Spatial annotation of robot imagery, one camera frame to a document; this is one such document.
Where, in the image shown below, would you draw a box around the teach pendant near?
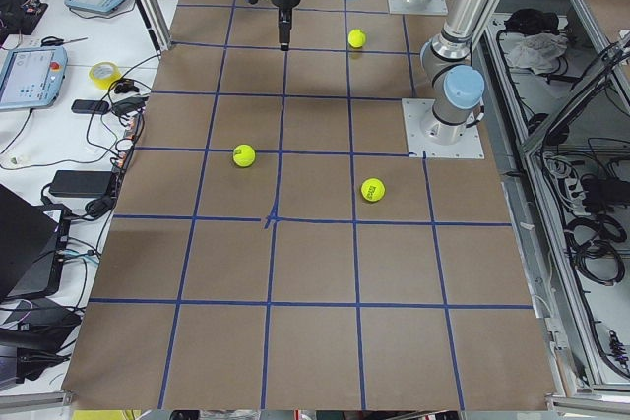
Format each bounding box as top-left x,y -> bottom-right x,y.
1,46 -> 68,111

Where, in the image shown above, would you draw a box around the tennis ball Wilson right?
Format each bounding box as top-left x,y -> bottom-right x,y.
347,29 -> 367,49

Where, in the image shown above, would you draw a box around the tennis ball near gripper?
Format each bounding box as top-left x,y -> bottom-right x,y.
232,144 -> 256,168

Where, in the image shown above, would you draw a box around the tennis ball Roland Garros centre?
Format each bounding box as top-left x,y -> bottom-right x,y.
360,177 -> 386,203

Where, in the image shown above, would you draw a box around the grey power adapter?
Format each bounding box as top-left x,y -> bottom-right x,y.
49,170 -> 113,198

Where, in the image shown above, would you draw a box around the black phone device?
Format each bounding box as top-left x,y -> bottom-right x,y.
71,99 -> 110,115

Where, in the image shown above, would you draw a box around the scissors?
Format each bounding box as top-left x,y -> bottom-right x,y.
40,36 -> 87,47

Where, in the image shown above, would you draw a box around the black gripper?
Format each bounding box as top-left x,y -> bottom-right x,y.
272,0 -> 300,51

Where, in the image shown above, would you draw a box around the white cloth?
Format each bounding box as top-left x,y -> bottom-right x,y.
506,32 -> 569,75

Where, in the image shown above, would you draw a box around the yellow tape roll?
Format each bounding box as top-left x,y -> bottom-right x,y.
89,61 -> 122,90

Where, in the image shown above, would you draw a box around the black laptop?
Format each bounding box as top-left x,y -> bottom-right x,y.
1,186 -> 70,302

